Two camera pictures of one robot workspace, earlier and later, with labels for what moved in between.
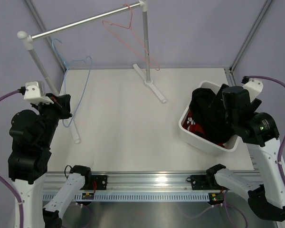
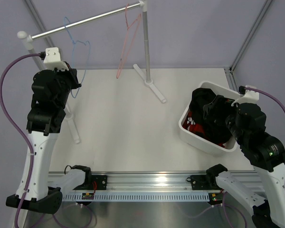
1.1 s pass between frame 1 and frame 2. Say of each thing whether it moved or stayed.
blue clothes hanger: moved
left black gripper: moved
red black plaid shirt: stayed
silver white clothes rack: stayed
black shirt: stayed
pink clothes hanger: moved
